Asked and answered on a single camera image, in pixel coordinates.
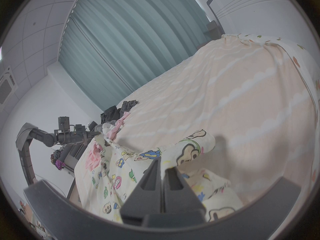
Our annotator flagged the white printed pyjama top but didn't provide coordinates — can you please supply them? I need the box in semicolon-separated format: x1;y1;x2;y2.
74;129;244;223

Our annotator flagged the pink printed T-shirt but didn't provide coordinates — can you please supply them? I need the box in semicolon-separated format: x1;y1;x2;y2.
106;111;132;141

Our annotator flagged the white ceiling air conditioner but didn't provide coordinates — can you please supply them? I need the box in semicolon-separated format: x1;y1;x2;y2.
0;65;18;106

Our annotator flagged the pile of clothes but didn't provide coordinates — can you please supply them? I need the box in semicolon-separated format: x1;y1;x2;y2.
86;99;140;134

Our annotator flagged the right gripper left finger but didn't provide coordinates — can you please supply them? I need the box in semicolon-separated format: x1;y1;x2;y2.
121;156;163;221

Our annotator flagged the bed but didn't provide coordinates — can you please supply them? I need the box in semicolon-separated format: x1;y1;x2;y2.
66;0;320;224

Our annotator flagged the blue-green curtain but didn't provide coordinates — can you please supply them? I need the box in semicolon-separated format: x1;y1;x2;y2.
59;0;213;113

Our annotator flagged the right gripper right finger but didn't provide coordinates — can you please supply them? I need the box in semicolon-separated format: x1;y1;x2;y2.
163;167;207;221

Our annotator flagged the grey bedside table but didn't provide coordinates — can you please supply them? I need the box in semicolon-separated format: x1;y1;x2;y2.
205;20;226;46

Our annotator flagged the white printed pillow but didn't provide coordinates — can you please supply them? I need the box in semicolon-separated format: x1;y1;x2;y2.
222;33;320;187

